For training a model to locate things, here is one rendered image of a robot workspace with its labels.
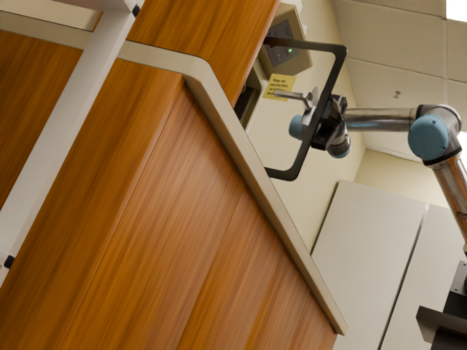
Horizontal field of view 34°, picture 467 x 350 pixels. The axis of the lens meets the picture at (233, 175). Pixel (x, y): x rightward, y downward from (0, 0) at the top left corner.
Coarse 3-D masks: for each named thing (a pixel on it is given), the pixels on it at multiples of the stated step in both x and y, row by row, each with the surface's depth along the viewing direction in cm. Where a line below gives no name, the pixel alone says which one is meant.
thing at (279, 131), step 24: (264, 48) 211; (288, 48) 207; (312, 48) 204; (336, 48) 201; (264, 72) 207; (288, 72) 204; (312, 72) 200; (336, 72) 197; (240, 96) 207; (312, 96) 197; (240, 120) 203; (264, 120) 200; (288, 120) 197; (312, 120) 194; (264, 144) 196; (288, 144) 193; (288, 168) 190
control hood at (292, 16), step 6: (282, 6) 216; (288, 6) 215; (294, 6) 215; (276, 12) 215; (282, 12) 215; (288, 12) 215; (294, 12) 216; (276, 18) 215; (282, 18) 216; (288, 18) 217; (294, 18) 218; (270, 24) 217; (276, 24) 218; (294, 24) 221; (300, 24) 222; (294, 30) 223; (300, 30) 224; (294, 36) 225; (300, 36) 227
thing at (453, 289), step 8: (464, 264) 254; (456, 272) 249; (464, 272) 250; (456, 280) 245; (464, 280) 246; (456, 288) 240; (464, 288) 241; (448, 296) 239; (456, 296) 238; (464, 296) 238; (448, 304) 238; (456, 304) 237; (464, 304) 237; (448, 312) 237; (456, 312) 236; (464, 312) 236
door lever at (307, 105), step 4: (276, 92) 196; (280, 92) 195; (284, 92) 195; (288, 92) 194; (292, 92) 194; (296, 92) 193; (276, 96) 197; (280, 96) 196; (284, 96) 195; (288, 96) 194; (292, 96) 193; (296, 96) 193; (300, 96) 192; (304, 96) 192; (300, 100) 193; (304, 100) 193; (304, 104) 195; (308, 104) 195; (312, 104) 196; (304, 108) 196; (308, 108) 196
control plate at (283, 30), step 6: (282, 24) 218; (288, 24) 220; (270, 30) 219; (276, 30) 219; (282, 30) 221; (288, 30) 222; (270, 36) 221; (276, 36) 222; (282, 36) 223; (288, 36) 224
